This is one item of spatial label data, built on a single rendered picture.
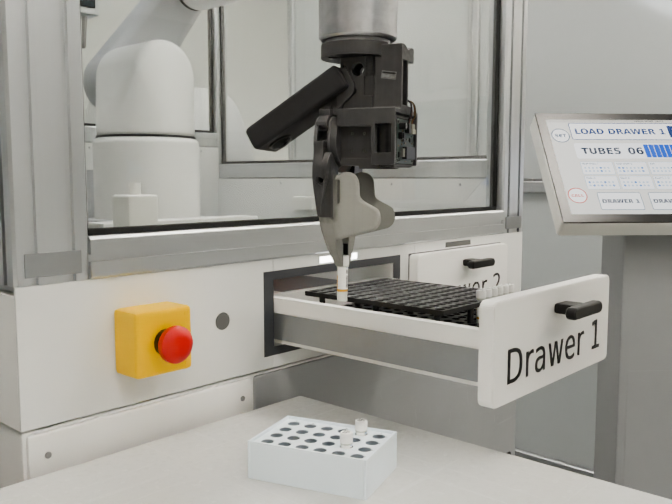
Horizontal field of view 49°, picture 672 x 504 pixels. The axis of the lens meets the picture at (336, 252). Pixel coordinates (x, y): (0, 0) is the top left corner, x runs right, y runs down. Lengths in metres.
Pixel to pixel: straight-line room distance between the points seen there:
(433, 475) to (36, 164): 0.50
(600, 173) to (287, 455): 1.13
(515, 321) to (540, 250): 1.94
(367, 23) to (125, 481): 0.49
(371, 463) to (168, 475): 0.20
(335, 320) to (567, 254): 1.84
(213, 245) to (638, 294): 1.11
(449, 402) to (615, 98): 1.51
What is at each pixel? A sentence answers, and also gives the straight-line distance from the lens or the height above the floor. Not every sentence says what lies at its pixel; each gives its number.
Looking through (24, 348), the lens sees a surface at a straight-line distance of 0.79.
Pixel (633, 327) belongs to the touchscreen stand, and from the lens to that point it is 1.77.
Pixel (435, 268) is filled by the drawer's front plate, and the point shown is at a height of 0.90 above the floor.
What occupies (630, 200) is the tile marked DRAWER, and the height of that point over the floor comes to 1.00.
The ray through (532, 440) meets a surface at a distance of 2.88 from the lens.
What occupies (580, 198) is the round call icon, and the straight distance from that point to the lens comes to 1.61.
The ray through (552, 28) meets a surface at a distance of 2.74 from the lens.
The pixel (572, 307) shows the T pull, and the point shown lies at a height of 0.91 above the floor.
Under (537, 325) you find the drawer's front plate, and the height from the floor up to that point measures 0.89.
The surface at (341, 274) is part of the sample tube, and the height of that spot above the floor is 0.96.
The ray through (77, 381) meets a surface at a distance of 0.82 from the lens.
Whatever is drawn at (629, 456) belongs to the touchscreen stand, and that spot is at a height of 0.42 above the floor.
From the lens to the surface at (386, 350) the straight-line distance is 0.85.
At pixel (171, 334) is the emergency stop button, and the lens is 0.79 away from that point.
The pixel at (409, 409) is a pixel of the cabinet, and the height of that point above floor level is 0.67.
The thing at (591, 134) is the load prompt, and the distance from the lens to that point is 1.74.
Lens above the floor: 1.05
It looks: 6 degrees down
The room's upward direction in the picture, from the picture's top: straight up
